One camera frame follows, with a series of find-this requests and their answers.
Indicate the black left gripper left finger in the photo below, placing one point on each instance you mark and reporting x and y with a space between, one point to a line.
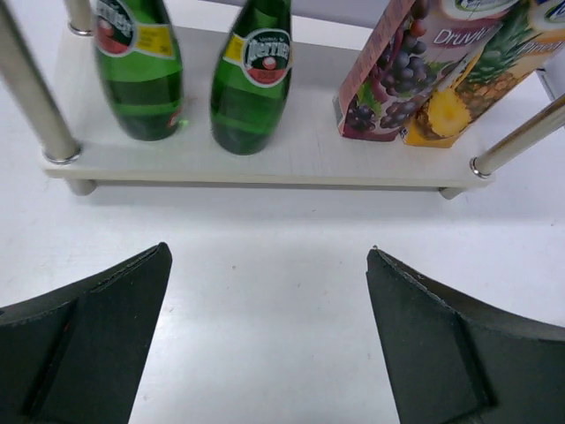
77 354

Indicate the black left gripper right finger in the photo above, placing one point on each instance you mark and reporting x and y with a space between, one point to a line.
451 358

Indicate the tall green glass bottle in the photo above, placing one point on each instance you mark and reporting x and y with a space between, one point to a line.
140 66

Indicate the short green glass bottle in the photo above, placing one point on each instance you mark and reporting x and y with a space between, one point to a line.
252 77

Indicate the white two-tier shelf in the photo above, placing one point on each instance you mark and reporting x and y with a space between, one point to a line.
82 144

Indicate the purple grape juice carton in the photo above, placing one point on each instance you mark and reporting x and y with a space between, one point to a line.
414 47

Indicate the yellow pineapple juice carton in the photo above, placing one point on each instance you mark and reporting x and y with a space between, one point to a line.
530 33

